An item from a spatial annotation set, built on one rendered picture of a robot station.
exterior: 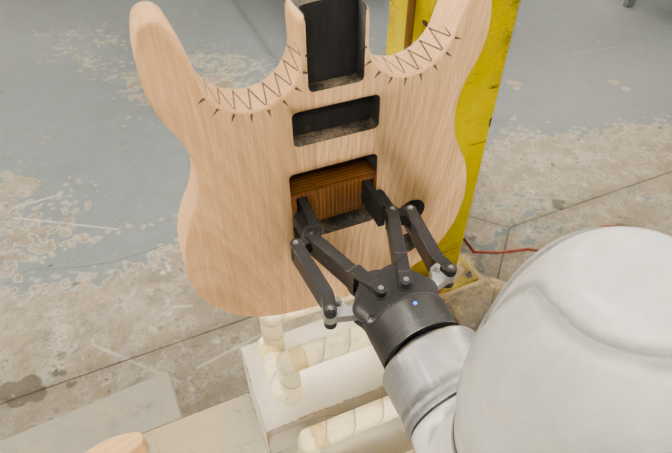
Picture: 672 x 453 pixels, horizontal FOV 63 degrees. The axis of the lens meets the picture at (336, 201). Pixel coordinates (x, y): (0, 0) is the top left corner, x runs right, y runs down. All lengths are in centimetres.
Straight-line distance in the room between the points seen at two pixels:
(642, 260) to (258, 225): 42
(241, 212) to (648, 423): 42
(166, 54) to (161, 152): 269
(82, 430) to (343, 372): 51
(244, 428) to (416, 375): 64
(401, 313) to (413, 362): 5
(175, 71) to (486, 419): 34
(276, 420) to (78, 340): 165
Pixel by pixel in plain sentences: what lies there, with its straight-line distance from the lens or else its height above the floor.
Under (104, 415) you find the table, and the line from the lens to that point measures 115.
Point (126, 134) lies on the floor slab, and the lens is 334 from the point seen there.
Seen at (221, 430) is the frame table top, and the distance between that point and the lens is 105.
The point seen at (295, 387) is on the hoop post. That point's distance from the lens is 82.
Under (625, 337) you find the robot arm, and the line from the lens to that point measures 24.
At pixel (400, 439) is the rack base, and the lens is 93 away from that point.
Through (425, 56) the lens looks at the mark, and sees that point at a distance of 57.
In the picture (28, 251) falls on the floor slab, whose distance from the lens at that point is 284.
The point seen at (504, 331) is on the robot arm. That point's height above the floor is 166.
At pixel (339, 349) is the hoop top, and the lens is 78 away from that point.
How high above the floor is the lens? 187
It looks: 44 degrees down
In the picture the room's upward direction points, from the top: straight up
